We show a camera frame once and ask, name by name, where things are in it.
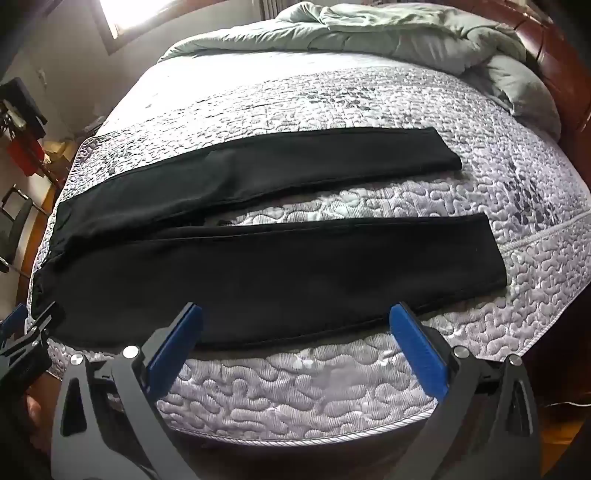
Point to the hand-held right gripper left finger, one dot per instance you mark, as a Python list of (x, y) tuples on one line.
[(178, 337)]

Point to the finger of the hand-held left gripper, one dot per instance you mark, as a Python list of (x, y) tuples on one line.
[(44, 318), (25, 357)]

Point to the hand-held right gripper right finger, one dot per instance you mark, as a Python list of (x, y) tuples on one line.
[(413, 341)]

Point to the black pants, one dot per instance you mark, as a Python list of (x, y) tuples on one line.
[(277, 277)]

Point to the black mesh office chair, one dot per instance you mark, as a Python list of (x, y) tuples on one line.
[(14, 221)]

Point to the quilted grey bedspread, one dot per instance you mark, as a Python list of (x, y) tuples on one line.
[(323, 392)]

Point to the red bag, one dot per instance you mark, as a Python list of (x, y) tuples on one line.
[(21, 152)]

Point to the cardboard box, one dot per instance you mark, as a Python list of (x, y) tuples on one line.
[(57, 148)]

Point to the black bag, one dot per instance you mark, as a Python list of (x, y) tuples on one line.
[(18, 99)]

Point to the grey-green duvet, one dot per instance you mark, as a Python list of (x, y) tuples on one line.
[(369, 37)]

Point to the window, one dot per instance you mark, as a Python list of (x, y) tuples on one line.
[(134, 11)]

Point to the wooden bed frame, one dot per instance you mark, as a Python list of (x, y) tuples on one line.
[(554, 69)]

